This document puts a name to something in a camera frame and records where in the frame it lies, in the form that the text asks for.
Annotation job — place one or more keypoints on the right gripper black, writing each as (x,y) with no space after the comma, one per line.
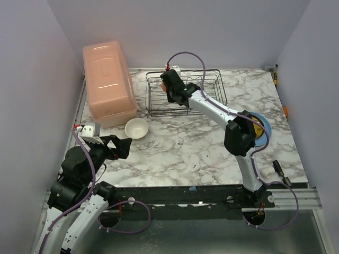
(171,86)

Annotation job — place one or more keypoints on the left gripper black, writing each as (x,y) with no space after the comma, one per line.
(108,146)

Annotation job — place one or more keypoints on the orange mug black handle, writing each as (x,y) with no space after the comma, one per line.
(163,86)

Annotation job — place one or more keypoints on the white ceramic bowl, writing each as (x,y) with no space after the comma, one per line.
(136,128)

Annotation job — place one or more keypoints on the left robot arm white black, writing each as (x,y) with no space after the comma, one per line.
(76,199)

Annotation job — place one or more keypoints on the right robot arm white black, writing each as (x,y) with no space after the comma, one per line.
(239,129)

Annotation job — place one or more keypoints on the pink plastic storage box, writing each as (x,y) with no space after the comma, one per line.
(110,94)

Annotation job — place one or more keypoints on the yellow patterned plate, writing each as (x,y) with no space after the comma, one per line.
(258,130)

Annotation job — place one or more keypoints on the blue plate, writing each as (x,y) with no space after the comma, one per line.
(266,128)

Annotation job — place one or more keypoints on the yellow tool at corner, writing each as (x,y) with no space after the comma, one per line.
(275,78)

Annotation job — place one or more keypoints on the white plastic fitting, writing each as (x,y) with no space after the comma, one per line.
(267,172)

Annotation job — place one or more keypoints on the black metal connector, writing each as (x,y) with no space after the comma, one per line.
(280,172)

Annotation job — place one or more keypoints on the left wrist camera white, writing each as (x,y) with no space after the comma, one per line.
(89,133)

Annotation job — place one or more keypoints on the orange clamp on wall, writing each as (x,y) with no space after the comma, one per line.
(285,111)

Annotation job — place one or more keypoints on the black mounting rail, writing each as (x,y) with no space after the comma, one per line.
(183,203)

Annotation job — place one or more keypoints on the aluminium frame rail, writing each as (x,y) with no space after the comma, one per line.
(284,199)

